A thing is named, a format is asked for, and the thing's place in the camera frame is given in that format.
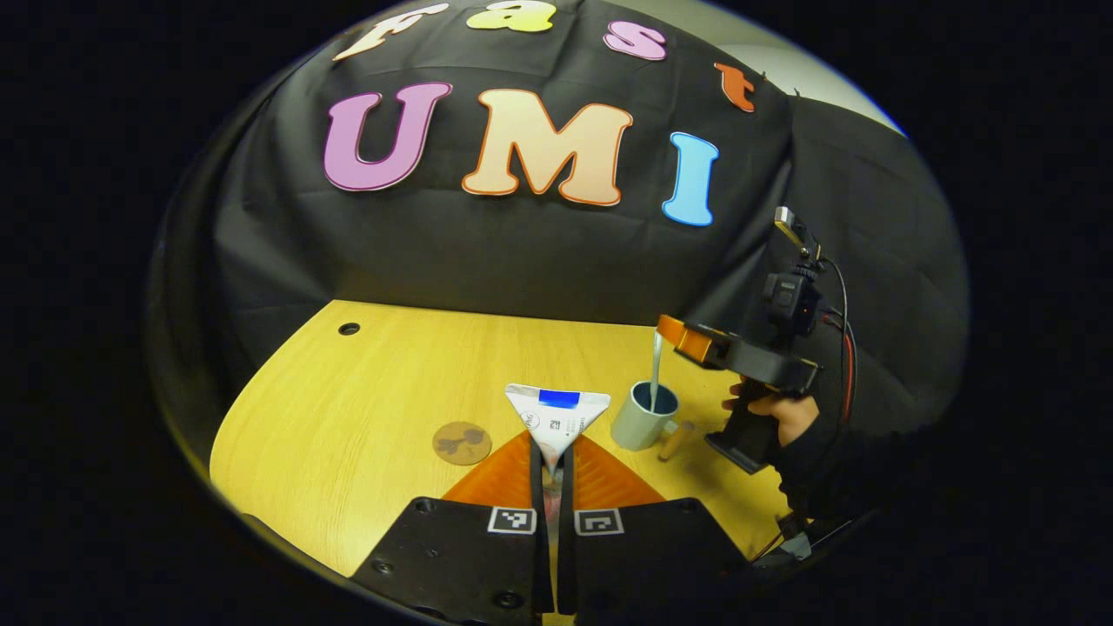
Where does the round brown coaster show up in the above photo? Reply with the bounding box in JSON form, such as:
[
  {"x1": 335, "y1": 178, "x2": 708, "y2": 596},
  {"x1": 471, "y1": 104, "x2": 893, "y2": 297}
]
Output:
[{"x1": 432, "y1": 421, "x2": 494, "y2": 468}]

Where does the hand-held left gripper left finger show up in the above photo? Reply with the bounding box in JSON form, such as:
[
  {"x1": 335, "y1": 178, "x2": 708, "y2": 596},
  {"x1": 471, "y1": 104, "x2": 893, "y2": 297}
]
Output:
[{"x1": 372, "y1": 430, "x2": 554, "y2": 626}]

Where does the black cable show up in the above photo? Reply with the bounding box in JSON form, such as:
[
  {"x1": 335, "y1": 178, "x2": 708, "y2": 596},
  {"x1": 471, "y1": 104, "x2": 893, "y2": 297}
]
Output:
[{"x1": 820, "y1": 256, "x2": 851, "y2": 349}]

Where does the red cable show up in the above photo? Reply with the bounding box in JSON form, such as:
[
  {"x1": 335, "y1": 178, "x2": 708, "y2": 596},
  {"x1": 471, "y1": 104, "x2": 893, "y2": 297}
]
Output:
[{"x1": 822, "y1": 315, "x2": 859, "y2": 429}]

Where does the grey-blue cup with wooden handle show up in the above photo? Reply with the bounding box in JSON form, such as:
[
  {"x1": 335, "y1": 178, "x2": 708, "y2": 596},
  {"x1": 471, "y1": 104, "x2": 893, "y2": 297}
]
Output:
[{"x1": 610, "y1": 380, "x2": 697, "y2": 463}]

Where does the black backdrop cloth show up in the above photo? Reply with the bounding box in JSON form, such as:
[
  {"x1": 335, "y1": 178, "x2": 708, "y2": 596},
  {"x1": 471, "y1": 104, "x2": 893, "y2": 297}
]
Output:
[{"x1": 152, "y1": 0, "x2": 970, "y2": 436}]

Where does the white toothpaste tube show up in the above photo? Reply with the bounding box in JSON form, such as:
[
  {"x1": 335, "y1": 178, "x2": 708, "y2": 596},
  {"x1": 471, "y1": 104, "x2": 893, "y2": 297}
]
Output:
[{"x1": 504, "y1": 383, "x2": 612, "y2": 479}]

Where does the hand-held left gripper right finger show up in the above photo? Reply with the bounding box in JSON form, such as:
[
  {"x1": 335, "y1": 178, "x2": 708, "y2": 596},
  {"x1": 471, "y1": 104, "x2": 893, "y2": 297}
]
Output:
[{"x1": 556, "y1": 432, "x2": 756, "y2": 626}]

